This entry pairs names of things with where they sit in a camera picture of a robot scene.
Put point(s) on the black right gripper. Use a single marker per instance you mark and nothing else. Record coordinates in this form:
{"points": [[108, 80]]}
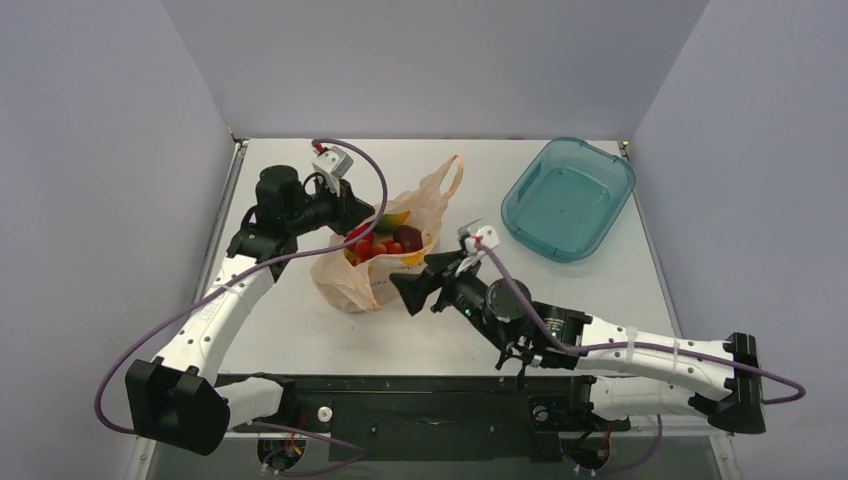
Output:
{"points": [[437, 285]]}

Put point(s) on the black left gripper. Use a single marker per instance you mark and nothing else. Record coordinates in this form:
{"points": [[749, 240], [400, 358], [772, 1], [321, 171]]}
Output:
{"points": [[350, 211]]}

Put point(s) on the orange translucent plastic bag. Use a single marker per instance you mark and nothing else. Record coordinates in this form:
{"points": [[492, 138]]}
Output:
{"points": [[357, 286]]}

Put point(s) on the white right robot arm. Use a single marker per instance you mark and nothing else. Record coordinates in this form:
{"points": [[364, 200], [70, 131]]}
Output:
{"points": [[639, 373]]}

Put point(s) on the red fake apple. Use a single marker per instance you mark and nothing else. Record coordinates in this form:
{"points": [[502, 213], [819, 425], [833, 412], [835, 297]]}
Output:
{"points": [[361, 232]]}

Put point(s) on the yellow green fake mango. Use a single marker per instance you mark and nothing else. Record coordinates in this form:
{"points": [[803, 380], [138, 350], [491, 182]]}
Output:
{"points": [[390, 222]]}

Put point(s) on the red fake grape bunch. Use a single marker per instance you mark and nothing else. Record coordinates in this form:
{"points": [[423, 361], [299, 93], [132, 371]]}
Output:
{"points": [[369, 247]]}

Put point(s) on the dark purple fake fruit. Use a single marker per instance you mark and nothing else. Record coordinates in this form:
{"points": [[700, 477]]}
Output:
{"points": [[409, 238]]}

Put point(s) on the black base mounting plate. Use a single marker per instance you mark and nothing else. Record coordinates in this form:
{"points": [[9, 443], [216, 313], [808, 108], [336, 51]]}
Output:
{"points": [[445, 418]]}

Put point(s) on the teal plastic tray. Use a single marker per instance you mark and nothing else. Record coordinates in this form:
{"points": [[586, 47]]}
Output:
{"points": [[567, 199]]}

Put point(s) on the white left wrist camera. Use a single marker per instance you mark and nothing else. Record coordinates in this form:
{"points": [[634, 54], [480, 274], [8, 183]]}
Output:
{"points": [[332, 164]]}

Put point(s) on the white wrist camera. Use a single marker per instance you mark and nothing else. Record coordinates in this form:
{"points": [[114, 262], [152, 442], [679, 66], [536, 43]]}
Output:
{"points": [[473, 238], [332, 164]]}

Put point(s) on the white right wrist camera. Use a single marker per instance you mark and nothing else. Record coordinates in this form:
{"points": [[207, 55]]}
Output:
{"points": [[473, 238]]}

